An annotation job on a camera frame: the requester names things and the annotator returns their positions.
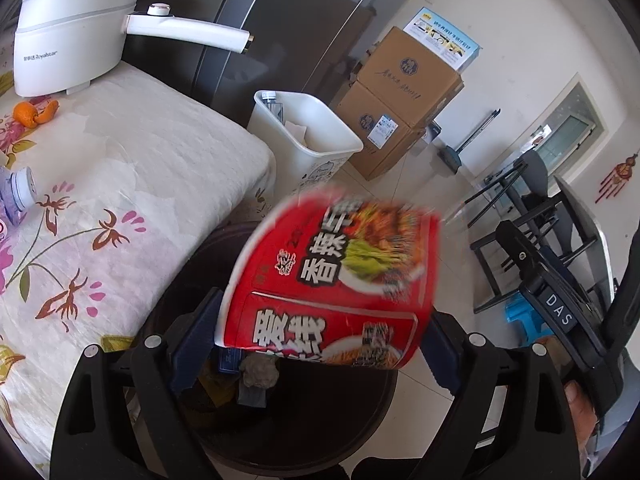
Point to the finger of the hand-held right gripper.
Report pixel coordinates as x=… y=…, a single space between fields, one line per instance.
x=520 y=255

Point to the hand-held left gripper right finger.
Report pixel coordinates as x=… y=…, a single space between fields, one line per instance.
x=442 y=355

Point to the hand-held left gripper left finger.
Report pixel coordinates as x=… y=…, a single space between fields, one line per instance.
x=192 y=345

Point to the white tissue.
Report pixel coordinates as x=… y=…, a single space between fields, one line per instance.
x=259 y=371

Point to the dark brown round bin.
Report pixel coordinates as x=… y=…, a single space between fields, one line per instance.
x=300 y=410

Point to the red instant noodle cup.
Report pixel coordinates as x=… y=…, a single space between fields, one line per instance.
x=325 y=285

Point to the crushed clear plastic bottle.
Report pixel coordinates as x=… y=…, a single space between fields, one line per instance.
x=20 y=190

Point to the person's right hand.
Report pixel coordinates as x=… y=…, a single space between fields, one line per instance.
x=582 y=412

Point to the black dining chair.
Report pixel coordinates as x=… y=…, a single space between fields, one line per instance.
x=532 y=170
x=487 y=260

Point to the blue plastic stool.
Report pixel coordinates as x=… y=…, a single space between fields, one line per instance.
x=522 y=315

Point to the grey dining table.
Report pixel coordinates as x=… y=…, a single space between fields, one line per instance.
x=585 y=230

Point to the frosted glass window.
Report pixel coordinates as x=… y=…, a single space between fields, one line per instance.
x=570 y=130

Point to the brown cardboard box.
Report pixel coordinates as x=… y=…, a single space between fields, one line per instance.
x=410 y=75
x=380 y=145

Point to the white rectangular waste bin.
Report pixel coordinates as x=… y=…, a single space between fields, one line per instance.
x=295 y=165

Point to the blue white leaflet box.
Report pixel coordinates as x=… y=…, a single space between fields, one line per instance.
x=442 y=40

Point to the white paper scrap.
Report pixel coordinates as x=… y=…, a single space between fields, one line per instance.
x=299 y=130

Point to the small clear bottle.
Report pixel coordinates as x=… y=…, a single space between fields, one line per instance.
x=272 y=105

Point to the orange peel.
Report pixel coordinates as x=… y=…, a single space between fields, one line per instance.
x=27 y=112

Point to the grey refrigerator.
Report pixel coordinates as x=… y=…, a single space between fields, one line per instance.
x=300 y=20

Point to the white electric cooking pot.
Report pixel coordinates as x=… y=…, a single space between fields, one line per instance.
x=70 y=25

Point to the red wall ornament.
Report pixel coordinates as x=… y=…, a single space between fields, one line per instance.
x=620 y=175

